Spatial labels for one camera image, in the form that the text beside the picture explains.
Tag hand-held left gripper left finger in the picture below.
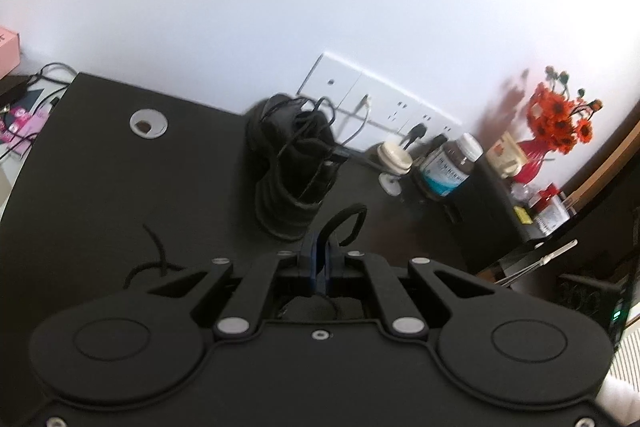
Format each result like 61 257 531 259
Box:
147 231 322 341

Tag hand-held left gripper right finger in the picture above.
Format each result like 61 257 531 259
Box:
322 232 501 339

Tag black shoelace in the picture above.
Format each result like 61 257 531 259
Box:
124 204 369 290

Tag black shoe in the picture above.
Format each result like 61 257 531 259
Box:
244 93 348 242

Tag brown bottle with white cap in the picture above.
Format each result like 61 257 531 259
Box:
419 132 485 199

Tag black cabinet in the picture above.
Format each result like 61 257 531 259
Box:
440 154 581 273

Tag cream mug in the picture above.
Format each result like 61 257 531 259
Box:
487 132 526 180

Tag small red bottle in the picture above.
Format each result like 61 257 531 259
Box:
529 184 561 213

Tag white jar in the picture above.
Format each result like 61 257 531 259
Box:
535 194 572 238

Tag red ribbed vase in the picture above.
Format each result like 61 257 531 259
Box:
512 140 547 185

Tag black device with green light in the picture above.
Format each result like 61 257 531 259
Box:
557 272 632 348

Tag orange artificial flowers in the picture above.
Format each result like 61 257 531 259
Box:
525 66 604 155

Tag pink packets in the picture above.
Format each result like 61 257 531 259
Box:
0 104 48 143

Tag pink box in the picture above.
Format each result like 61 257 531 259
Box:
0 26 22 79

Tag white wall socket panel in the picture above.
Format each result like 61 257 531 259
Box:
297 51 463 154

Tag silver desk cable grommet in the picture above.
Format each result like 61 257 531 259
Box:
129 108 169 139

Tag white long-handled rod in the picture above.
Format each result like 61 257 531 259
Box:
492 238 580 284

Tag wooden door frame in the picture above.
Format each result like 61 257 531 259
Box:
562 117 640 220

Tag black tangled cables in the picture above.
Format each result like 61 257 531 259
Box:
22 61 77 110

